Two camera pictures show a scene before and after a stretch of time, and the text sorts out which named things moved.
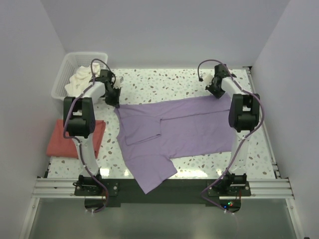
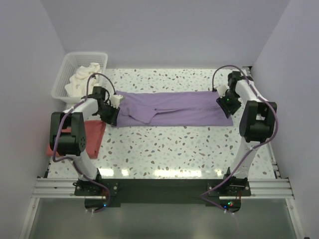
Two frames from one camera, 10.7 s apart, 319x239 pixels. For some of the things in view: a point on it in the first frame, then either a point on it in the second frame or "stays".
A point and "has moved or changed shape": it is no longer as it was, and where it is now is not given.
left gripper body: [111, 98] -> [108, 114]
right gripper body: [215, 90] -> [229, 103]
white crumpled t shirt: [75, 87] stays
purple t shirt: [151, 135] has moved or changed shape
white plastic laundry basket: [72, 61] stays
